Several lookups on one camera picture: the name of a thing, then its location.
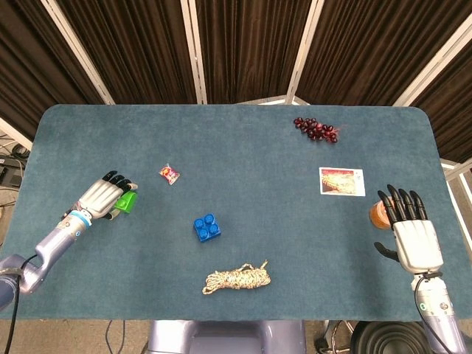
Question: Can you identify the orange round container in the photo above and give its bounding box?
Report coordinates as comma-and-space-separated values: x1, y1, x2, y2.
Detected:
369, 201, 394, 232

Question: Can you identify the white metal frame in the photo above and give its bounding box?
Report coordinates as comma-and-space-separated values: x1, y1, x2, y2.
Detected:
440, 157, 472, 256

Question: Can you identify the red candy packet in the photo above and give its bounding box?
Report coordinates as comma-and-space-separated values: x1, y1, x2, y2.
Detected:
159, 163, 181, 186

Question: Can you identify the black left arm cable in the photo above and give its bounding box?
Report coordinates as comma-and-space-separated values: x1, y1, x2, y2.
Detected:
6, 253, 40, 354

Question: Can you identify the black round ribbed object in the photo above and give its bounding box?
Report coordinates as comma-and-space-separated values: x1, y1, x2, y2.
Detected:
349, 320, 431, 354

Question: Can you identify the chrome stool base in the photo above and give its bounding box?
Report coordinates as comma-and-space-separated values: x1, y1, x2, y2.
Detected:
315, 319, 355, 352

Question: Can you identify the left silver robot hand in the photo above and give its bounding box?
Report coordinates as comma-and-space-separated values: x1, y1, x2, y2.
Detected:
78, 170, 139, 221

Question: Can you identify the lilac robot base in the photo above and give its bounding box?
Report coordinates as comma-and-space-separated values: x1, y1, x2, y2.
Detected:
147, 319, 308, 354

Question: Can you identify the brown curtain screen panel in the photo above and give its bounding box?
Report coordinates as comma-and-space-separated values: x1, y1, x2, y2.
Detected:
39, 0, 208, 105
179, 0, 326, 106
0, 0, 116, 150
393, 21, 472, 164
286, 0, 472, 108

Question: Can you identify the beige speckled rope bundle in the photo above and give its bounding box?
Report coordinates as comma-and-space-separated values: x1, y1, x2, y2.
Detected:
201, 259, 272, 296

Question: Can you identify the blue table cloth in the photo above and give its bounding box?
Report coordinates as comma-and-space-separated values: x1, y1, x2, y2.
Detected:
0, 103, 472, 322

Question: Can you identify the dark red grape bunch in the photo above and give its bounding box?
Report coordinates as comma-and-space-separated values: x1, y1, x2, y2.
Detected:
293, 117, 341, 145

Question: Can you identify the green toy block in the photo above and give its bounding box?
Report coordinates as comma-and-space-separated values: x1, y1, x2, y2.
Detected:
113, 190, 139, 215

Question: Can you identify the red photo postcard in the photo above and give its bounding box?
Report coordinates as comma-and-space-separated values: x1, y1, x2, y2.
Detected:
318, 166, 367, 198

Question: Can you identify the thin black floor cable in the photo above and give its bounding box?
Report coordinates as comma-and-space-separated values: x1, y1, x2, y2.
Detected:
105, 319, 127, 354

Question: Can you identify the black power strip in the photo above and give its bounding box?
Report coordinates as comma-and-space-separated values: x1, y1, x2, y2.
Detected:
0, 155, 26, 187

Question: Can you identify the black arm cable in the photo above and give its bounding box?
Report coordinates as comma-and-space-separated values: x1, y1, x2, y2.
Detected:
6, 253, 40, 354
413, 273, 445, 354

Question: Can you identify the blue toy brick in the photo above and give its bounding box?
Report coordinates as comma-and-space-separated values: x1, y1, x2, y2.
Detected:
192, 212, 223, 243

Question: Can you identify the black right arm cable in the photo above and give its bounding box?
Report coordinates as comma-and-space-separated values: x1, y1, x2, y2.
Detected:
413, 273, 445, 354

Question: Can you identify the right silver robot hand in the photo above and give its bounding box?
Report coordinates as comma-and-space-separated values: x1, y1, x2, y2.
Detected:
374, 184, 445, 275

